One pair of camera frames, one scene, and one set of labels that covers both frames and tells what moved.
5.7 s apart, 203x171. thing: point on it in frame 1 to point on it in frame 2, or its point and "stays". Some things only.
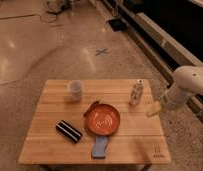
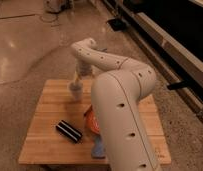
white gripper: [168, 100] to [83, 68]
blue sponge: [99, 148] stays
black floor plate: [116, 25] stays
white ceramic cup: [75, 88] stays
